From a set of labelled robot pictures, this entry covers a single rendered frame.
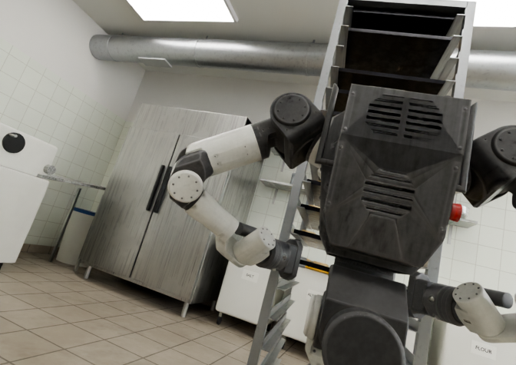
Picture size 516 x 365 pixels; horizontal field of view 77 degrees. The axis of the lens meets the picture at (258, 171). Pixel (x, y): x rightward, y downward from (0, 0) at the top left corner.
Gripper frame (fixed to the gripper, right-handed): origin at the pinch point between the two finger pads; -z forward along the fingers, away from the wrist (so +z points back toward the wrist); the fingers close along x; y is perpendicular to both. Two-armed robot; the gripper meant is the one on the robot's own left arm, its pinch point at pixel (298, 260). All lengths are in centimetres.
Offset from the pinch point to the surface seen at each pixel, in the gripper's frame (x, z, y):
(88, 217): -19, -74, 368
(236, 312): -61, -154, 159
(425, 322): -6.7, -19.7, -33.2
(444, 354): -38, -225, 3
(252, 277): -26, -156, 154
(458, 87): 69, -20, -33
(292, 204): 17.5, 2.7, 5.5
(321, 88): 61, 3, 6
